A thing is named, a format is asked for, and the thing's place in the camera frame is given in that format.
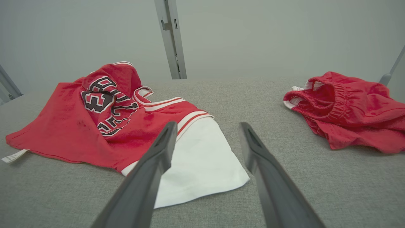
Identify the red jersey with white sleeve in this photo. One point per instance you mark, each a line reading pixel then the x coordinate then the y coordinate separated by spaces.
pixel 63 126

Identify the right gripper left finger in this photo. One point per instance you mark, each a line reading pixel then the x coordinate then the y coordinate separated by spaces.
pixel 142 180

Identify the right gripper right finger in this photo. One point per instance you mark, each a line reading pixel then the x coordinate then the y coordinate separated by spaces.
pixel 278 196

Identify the grey partition joint post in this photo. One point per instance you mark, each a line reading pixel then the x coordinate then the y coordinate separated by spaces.
pixel 171 38

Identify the grey metal partition leg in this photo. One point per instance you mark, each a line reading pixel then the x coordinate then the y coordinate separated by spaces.
pixel 8 84
pixel 385 79

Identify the red basketball shorts white trim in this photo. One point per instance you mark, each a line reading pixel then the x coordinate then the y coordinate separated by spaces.
pixel 357 114

